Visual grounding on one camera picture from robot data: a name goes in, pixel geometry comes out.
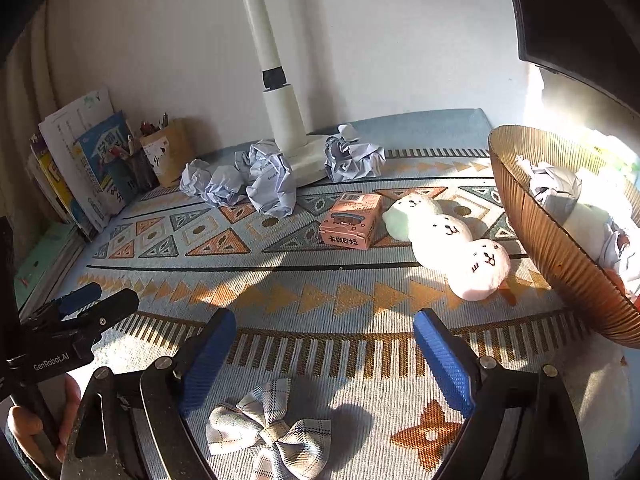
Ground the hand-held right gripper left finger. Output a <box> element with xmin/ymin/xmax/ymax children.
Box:
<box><xmin>61</xmin><ymin>307</ymin><xmax>238</xmax><ymax>480</ymax></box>

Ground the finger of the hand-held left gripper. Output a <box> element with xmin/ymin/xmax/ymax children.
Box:
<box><xmin>30</xmin><ymin>288</ymin><xmax>141</xmax><ymax>361</ymax></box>
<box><xmin>20</xmin><ymin>282</ymin><xmax>103</xmax><ymax>331</ymax></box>

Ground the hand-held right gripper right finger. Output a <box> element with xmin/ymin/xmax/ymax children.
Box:
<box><xmin>412</xmin><ymin>308</ymin><xmax>593</xmax><ymax>480</ymax></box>

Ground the plaid fabric bow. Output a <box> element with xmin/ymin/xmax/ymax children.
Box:
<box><xmin>206</xmin><ymin>378</ymin><xmax>332</xmax><ymax>480</ymax></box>

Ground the ribbed gold bowl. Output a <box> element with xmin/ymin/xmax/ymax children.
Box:
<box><xmin>487</xmin><ymin>125</ymin><xmax>640</xmax><ymax>350</ymax></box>

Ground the pile of paper balls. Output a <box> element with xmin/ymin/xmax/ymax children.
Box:
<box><xmin>179</xmin><ymin>141</ymin><xmax>299</xmax><ymax>219</ymax></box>

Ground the white paper wad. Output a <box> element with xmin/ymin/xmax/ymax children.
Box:
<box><xmin>517</xmin><ymin>157</ymin><xmax>583</xmax><ymax>211</ymax></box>
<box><xmin>600</xmin><ymin>220</ymin><xmax>640</xmax><ymax>297</ymax></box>
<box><xmin>324</xmin><ymin>124</ymin><xmax>387</xmax><ymax>182</ymax></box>

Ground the person's left hand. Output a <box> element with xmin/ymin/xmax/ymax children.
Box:
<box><xmin>7</xmin><ymin>375</ymin><xmax>83</xmax><ymax>467</ymax></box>

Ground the green folder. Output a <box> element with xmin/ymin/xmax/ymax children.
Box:
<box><xmin>12</xmin><ymin>222</ymin><xmax>83</xmax><ymax>311</ymax></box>

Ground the patterned woven mat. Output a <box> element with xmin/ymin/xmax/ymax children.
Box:
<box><xmin>15</xmin><ymin>108</ymin><xmax>640</xmax><ymax>480</ymax></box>

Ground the row of upright books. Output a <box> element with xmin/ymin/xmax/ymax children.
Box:
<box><xmin>27</xmin><ymin>132</ymin><xmax>96</xmax><ymax>241</ymax></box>

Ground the blue book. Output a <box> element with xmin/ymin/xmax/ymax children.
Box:
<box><xmin>72</xmin><ymin>111</ymin><xmax>138</xmax><ymax>229</ymax></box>

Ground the clear pen holder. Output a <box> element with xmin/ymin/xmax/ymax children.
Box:
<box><xmin>102</xmin><ymin>135</ymin><xmax>159</xmax><ymax>202</ymax></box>

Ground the yellow pen holder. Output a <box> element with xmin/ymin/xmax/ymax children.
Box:
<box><xmin>140</xmin><ymin>119</ymin><xmax>194</xmax><ymax>187</ymax></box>

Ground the pink cardboard box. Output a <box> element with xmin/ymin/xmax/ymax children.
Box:
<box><xmin>319</xmin><ymin>192</ymin><xmax>383</xmax><ymax>251</ymax></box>

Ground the stack of books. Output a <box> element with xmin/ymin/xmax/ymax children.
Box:
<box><xmin>39</xmin><ymin>89</ymin><xmax>121</xmax><ymax>221</ymax></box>

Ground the bunch of pens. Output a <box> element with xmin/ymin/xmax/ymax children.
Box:
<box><xmin>140</xmin><ymin>112</ymin><xmax>171</xmax><ymax>137</ymax></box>

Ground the white desk lamp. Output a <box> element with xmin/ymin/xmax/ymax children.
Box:
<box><xmin>234</xmin><ymin>0</ymin><xmax>332</xmax><ymax>185</ymax></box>

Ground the pale green object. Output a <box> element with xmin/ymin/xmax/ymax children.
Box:
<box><xmin>590</xmin><ymin>130</ymin><xmax>640</xmax><ymax>181</ymax></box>

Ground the black monitor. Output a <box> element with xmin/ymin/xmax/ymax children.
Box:
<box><xmin>502</xmin><ymin>0</ymin><xmax>640</xmax><ymax>131</ymax></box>

